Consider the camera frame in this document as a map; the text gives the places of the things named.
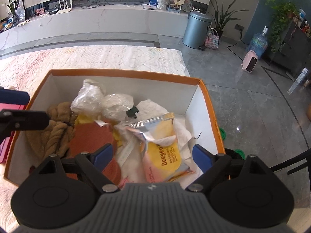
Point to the white marble tv cabinet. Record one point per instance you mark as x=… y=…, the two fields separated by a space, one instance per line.
x=97 y=21

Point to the leafy potted plant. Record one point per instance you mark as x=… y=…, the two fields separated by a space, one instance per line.
x=281 y=17

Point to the white paper towel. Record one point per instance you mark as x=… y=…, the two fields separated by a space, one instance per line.
x=155 y=109

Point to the pink space heater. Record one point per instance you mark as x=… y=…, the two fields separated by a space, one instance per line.
x=250 y=62

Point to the clear plastic bag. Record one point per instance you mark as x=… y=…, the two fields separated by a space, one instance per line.
x=86 y=97
x=116 y=106

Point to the brown knitted cloth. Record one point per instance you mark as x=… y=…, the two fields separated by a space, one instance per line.
x=53 y=131

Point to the grey wrapped flower pot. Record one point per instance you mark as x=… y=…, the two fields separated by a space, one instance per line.
x=162 y=3

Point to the pink box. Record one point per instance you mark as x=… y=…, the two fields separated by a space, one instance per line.
x=7 y=150

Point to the brown sponge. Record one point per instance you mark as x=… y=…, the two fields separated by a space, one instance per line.
x=90 y=136

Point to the grey trash can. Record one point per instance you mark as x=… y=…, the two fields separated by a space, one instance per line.
x=196 y=31

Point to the orange cardboard box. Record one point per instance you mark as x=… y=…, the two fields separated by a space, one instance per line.
x=121 y=87

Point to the small pink card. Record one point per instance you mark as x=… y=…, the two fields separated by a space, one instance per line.
x=40 y=11

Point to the white router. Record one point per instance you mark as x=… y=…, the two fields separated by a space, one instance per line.
x=64 y=10

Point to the yellow pink snack packet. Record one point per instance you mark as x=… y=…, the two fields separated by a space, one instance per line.
x=165 y=155

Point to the long-leaf potted plant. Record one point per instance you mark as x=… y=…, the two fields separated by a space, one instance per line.
x=222 y=17

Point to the plant in glass vase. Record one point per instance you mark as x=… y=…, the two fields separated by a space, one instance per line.
x=14 y=20

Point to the black metal frame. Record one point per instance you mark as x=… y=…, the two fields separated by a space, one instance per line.
x=291 y=161

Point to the blue water jug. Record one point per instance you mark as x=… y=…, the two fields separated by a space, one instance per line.
x=257 y=45

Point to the woven basket bag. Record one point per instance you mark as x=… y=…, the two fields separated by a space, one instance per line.
x=211 y=41

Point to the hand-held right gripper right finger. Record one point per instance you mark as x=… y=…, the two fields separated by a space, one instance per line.
x=201 y=159

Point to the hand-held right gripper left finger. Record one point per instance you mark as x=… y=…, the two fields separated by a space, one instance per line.
x=103 y=156

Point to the black cabinet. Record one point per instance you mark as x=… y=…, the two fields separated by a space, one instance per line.
x=294 y=53

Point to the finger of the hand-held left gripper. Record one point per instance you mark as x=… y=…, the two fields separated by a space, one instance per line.
x=14 y=97
x=26 y=120

